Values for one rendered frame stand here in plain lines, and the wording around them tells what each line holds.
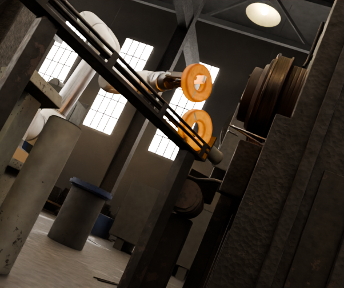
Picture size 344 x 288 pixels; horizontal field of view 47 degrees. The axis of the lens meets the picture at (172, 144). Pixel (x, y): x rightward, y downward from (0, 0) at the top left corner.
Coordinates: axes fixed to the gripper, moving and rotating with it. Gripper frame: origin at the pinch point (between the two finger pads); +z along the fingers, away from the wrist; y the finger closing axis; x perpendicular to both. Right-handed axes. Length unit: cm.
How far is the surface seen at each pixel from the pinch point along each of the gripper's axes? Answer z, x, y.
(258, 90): 4.2, 15.0, -32.8
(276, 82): 13.3, 18.4, -31.9
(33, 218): -11, -73, 33
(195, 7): -579, 510, -421
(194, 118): 11.0, -19.8, 4.7
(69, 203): -126, -60, -48
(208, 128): 11.1, -19.5, -4.2
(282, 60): 10.2, 31.8, -34.3
